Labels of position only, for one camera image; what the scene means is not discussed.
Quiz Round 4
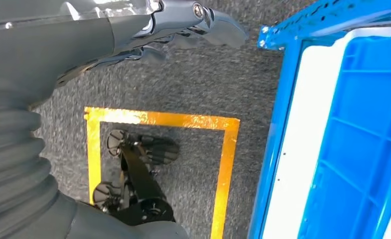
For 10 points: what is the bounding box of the blue plastic bin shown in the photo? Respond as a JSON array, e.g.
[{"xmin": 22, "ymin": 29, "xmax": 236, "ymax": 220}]
[{"xmin": 297, "ymin": 33, "xmax": 391, "ymax": 239}]

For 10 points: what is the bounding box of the blue metal shelf rack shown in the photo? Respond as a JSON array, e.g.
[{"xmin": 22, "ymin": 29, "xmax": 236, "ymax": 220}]
[{"xmin": 247, "ymin": 0, "xmax": 391, "ymax": 239}]

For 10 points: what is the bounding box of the black robot foot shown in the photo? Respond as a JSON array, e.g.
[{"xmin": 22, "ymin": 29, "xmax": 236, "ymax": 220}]
[{"xmin": 93, "ymin": 129, "xmax": 180, "ymax": 227}]

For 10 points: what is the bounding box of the yellow floor tape square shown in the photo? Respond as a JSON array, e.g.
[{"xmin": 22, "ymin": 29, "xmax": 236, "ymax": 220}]
[{"xmin": 83, "ymin": 106, "xmax": 241, "ymax": 239}]

